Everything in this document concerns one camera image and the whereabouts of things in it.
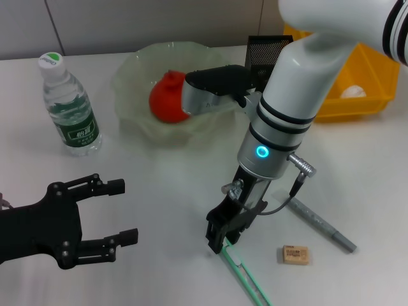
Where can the yellow plastic bin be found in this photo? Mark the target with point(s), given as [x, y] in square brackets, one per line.
[366, 105]

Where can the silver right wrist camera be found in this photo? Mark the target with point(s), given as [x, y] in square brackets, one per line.
[216, 86]

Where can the green glass fruit bowl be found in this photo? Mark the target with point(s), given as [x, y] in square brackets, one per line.
[137, 83]

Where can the clear green-label water bottle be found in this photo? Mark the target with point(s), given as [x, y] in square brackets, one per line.
[78, 134]

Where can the red-orange fruit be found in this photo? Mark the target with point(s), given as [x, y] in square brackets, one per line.
[165, 102]

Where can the grey marker pen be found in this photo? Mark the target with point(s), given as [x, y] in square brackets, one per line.
[318, 223]

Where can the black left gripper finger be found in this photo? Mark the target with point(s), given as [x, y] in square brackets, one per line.
[114, 187]
[129, 237]

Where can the black mesh pen holder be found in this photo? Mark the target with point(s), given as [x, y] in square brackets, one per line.
[264, 51]

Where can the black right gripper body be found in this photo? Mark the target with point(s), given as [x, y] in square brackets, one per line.
[236, 210]

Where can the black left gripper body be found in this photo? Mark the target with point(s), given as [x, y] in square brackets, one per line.
[41, 229]

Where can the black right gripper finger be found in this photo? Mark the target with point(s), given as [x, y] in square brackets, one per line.
[236, 232]
[215, 237]

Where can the white paper ball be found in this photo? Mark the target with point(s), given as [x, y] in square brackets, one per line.
[353, 91]

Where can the small beige eraser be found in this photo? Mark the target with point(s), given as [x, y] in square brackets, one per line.
[295, 254]

